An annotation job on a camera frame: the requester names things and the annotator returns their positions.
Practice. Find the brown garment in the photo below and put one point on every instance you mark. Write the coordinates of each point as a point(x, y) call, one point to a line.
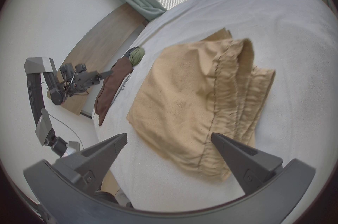
point(111, 85)

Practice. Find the tan shorts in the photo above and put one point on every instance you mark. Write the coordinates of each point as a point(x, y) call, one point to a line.
point(184, 90)

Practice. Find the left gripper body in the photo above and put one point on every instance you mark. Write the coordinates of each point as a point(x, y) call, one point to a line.
point(88, 79)

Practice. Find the white garment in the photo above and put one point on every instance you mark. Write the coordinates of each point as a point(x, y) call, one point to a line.
point(122, 88)

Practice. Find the bed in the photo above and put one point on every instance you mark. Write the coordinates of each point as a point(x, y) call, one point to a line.
point(264, 19)

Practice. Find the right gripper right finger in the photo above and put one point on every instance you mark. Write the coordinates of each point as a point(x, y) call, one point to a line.
point(245, 164)

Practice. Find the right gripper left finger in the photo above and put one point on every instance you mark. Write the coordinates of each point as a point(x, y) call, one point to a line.
point(100, 159)

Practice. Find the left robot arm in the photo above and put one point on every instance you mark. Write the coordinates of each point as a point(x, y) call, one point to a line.
point(34, 90)

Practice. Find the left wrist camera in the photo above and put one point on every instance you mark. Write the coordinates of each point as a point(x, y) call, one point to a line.
point(67, 69)

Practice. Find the green garment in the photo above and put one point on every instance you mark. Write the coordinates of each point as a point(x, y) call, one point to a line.
point(137, 55)

